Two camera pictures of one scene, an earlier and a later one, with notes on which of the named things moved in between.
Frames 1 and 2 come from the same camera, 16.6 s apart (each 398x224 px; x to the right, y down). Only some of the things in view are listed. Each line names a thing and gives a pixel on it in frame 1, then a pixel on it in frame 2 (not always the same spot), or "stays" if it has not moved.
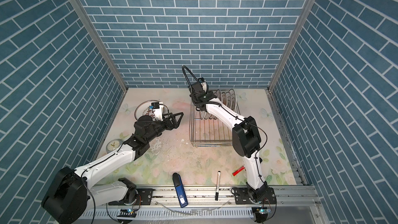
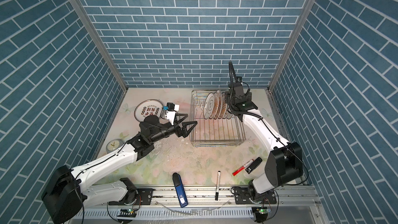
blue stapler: [180, 190] stays
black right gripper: [210, 93] -> [227, 97]
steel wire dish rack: [209, 133] stays
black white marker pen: [217, 186] stays
